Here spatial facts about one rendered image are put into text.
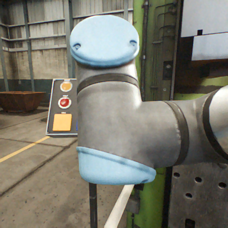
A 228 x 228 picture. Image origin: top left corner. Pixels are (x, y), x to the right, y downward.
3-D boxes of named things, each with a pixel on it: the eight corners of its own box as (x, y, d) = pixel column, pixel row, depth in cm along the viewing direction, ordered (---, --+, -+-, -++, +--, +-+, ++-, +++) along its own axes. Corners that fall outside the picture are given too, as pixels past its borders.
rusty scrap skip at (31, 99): (26, 115, 549) (23, 93, 532) (-10, 112, 598) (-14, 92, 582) (48, 110, 663) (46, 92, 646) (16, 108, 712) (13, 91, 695)
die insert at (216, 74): (228, 75, 64) (230, 61, 62) (208, 76, 67) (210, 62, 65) (212, 78, 91) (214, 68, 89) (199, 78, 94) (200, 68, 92)
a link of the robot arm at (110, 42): (64, 69, 15) (64, 4, 18) (83, 109, 27) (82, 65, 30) (150, 64, 16) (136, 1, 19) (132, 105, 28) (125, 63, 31)
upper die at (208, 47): (253, 57, 52) (258, 28, 50) (191, 60, 60) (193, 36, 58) (220, 68, 90) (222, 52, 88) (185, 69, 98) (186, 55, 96)
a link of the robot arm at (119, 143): (194, 181, 14) (167, 73, 18) (73, 199, 12) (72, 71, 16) (153, 174, 23) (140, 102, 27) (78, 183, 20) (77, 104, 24)
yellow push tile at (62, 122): (70, 130, 61) (71, 113, 63) (52, 130, 61) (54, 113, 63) (71, 131, 63) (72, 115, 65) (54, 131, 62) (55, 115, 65)
